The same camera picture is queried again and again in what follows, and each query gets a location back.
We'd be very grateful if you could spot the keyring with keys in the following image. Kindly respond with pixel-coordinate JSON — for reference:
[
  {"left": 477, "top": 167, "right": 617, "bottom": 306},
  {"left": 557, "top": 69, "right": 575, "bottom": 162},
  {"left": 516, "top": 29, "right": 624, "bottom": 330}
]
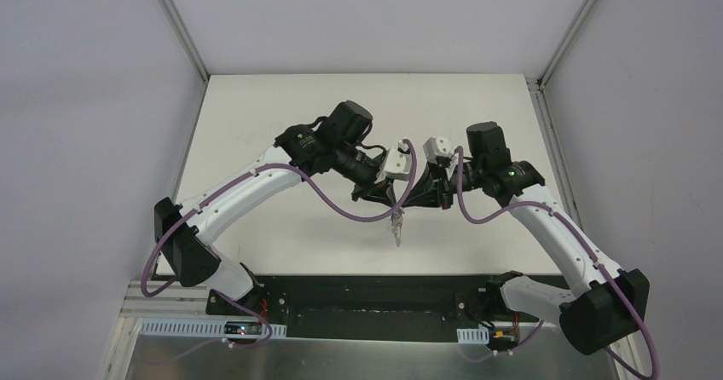
[{"left": 390, "top": 208, "right": 404, "bottom": 248}]

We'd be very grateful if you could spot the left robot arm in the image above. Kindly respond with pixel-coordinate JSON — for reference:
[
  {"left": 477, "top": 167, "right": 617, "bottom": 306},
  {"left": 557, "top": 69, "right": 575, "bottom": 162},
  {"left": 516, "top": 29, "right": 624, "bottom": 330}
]
[{"left": 144, "top": 101, "right": 417, "bottom": 316}]

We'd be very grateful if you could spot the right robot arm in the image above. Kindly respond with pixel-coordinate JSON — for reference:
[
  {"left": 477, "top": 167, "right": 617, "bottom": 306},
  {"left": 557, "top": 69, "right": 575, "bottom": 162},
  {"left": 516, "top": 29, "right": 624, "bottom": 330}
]
[{"left": 405, "top": 121, "right": 650, "bottom": 355}]

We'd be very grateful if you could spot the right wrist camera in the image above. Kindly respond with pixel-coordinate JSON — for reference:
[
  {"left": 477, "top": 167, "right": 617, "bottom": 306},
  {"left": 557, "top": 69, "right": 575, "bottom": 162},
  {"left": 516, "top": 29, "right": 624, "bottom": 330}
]
[{"left": 423, "top": 136, "right": 456, "bottom": 168}]

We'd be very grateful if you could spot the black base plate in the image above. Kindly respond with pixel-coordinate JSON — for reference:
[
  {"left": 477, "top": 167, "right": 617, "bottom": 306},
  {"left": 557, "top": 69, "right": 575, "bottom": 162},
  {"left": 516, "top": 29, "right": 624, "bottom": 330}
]
[{"left": 240, "top": 274, "right": 534, "bottom": 343}]

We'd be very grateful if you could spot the aluminium frame rail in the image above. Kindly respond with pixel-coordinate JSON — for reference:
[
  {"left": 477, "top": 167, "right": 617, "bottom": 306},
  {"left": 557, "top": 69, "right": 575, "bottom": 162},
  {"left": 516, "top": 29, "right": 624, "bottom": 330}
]
[{"left": 119, "top": 280, "right": 210, "bottom": 319}]

